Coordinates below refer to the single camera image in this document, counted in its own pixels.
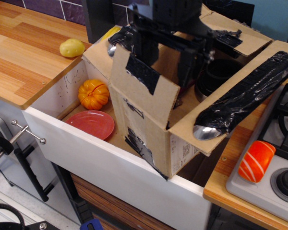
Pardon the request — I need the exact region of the metal spoon on right flap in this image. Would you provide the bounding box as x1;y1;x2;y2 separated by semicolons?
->
193;125;222;141

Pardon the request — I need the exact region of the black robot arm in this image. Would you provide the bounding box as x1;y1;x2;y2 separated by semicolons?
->
129;0;215;88

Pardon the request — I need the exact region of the metal spoon on flap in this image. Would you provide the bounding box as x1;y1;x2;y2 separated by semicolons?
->
193;125;222;141
108;44;116;58

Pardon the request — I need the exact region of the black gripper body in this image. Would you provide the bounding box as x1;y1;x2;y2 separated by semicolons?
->
128;4;216;55

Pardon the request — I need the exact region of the white sink basin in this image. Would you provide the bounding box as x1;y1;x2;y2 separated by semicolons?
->
24;60;212;230

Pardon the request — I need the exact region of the yellow toy potato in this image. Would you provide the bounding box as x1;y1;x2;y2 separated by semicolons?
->
59;38;85;58

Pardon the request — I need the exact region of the toy stove top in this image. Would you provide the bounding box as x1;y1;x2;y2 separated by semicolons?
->
226;84;288;221

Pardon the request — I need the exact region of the black stand behind box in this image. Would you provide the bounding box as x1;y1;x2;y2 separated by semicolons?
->
81;0;135;44

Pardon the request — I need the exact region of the black coiled cable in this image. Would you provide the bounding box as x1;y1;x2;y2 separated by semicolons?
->
0;203;24;230

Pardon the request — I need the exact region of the black round container in box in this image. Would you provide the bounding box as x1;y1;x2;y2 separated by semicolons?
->
194;59;243;102

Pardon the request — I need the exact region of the salmon sushi toy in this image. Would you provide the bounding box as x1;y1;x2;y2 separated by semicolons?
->
238;140;276;183

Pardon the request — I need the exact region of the yellow toy banana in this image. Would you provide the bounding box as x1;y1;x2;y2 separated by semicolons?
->
100;26;121;43

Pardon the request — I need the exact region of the orange toy pumpkin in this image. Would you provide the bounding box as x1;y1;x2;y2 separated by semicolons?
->
78;79;110;110

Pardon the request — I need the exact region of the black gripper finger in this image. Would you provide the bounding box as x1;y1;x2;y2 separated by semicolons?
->
178;48;215;88
133;30;159;66

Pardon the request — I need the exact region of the black oven door handle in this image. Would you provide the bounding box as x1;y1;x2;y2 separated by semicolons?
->
14;145;54;202

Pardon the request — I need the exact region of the red plastic plate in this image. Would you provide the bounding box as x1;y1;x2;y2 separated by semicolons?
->
65;110;115;140

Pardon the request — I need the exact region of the metal spoon on left flap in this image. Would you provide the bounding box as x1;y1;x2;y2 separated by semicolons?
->
108;44;116;58

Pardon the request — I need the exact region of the cardboard box with taped flaps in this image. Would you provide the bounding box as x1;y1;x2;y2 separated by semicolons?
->
83;6;288;178

